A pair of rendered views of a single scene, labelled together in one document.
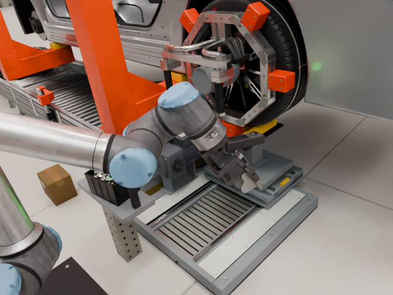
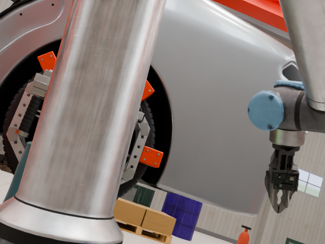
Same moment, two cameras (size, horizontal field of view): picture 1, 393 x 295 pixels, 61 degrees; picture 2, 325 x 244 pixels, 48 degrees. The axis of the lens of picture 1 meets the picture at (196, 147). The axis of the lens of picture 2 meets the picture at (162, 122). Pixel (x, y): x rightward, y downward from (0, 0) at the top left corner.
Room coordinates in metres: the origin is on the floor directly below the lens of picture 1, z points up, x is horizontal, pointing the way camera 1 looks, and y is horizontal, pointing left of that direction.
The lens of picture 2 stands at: (0.52, 0.94, 0.72)
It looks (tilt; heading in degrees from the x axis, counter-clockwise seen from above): 10 degrees up; 302
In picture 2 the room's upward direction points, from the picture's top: 19 degrees clockwise
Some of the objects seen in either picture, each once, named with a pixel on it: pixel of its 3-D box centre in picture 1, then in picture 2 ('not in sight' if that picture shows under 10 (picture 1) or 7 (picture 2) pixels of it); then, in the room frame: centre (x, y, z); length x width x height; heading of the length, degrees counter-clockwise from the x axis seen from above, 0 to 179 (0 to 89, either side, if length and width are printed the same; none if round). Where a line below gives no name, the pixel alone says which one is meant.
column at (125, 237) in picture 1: (121, 224); not in sight; (1.31, 0.44, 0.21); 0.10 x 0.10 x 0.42; 40
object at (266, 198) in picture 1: (252, 172); not in sight; (1.72, -0.33, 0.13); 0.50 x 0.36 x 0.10; 40
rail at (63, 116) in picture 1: (55, 115); not in sight; (2.75, 1.19, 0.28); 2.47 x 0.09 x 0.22; 40
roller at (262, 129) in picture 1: (259, 129); not in sight; (1.58, -0.35, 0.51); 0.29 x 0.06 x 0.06; 130
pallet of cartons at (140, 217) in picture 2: not in sight; (137, 218); (3.70, -4.31, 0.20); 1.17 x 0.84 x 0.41; 53
